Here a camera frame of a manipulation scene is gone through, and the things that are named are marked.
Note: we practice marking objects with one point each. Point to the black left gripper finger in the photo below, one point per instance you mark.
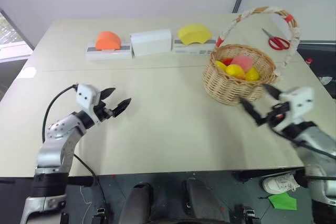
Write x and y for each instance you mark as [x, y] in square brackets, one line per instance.
[122, 106]
[108, 93]

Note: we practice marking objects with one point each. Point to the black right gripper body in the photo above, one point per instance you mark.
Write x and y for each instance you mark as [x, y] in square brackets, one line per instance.
[278, 113]

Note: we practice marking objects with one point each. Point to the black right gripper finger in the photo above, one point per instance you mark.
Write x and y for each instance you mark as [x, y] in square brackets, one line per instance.
[252, 110]
[273, 92]

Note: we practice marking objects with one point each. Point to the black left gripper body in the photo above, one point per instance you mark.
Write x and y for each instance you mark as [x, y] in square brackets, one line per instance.
[103, 111]

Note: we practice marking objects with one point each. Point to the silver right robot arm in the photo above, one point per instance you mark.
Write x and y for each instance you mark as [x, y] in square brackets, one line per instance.
[316, 142]

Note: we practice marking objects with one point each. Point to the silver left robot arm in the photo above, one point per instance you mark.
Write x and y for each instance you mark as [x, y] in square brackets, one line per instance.
[53, 145]

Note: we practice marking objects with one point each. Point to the yellow toy lemon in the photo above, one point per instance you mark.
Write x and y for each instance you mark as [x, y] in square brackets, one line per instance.
[252, 74]
[234, 70]

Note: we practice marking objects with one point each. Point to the pink toy fruit slice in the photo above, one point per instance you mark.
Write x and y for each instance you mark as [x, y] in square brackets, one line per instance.
[242, 61]

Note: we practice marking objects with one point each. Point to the small red object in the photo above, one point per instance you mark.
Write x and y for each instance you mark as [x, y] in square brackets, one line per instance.
[309, 61]

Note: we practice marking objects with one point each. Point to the orange half-round foam block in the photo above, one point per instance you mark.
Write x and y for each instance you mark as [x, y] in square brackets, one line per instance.
[107, 40]

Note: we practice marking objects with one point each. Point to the small white scrap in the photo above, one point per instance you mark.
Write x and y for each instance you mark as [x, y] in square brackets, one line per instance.
[325, 80]

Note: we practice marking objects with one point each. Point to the red toy fruit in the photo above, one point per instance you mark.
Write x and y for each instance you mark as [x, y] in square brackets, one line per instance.
[228, 61]

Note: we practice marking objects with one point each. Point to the small yellow toy fruit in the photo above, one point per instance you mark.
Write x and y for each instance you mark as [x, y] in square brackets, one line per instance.
[220, 65]

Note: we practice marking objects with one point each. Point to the upright white cardboard box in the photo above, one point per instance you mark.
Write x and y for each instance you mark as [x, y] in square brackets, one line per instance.
[151, 43]

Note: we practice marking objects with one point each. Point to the white sneaker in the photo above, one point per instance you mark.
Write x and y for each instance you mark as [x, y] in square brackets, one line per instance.
[278, 183]

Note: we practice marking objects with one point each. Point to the green paper sheet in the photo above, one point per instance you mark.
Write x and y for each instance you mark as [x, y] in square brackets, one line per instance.
[283, 201]

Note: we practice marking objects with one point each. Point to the yellow arched foam block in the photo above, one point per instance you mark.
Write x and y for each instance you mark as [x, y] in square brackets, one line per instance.
[194, 33]

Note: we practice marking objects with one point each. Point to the dark rounded shape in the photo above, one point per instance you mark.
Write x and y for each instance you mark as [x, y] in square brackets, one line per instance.
[137, 203]

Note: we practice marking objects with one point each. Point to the black table clamp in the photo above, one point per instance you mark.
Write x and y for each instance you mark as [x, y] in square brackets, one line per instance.
[99, 214]
[249, 212]

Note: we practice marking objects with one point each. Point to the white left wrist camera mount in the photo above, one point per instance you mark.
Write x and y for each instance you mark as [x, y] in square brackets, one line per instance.
[85, 98]

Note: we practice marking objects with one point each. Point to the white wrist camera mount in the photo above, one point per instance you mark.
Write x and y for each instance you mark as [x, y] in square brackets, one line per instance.
[299, 100]
[85, 98]

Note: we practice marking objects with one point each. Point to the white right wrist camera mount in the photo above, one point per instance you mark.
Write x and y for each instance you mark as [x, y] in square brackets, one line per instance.
[299, 100]

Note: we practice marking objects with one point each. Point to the window with dark frame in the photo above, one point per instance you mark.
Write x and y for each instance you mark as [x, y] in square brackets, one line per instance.
[10, 37]

